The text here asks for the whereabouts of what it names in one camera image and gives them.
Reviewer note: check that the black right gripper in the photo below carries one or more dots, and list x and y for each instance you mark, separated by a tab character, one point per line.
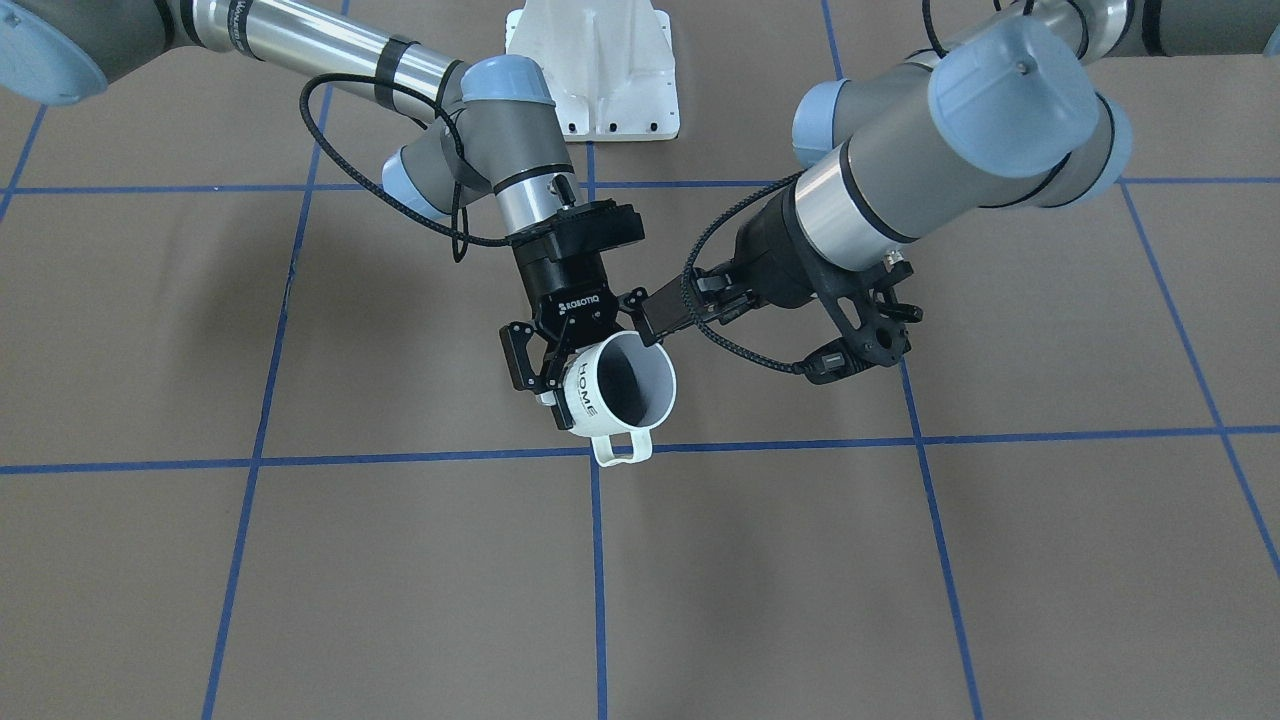
563	277

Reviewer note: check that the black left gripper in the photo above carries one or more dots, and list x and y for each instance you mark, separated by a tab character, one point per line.
771	256

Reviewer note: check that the white mug with HOME text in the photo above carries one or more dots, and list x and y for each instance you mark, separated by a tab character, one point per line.
615	393

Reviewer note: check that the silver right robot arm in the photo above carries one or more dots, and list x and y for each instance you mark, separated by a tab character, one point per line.
489	169

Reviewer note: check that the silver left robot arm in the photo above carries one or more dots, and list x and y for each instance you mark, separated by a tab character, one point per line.
1001	116

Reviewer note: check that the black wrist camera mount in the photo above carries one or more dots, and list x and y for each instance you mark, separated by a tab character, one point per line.
592	227

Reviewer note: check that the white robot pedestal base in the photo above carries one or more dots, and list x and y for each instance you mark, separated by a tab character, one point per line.
610	67

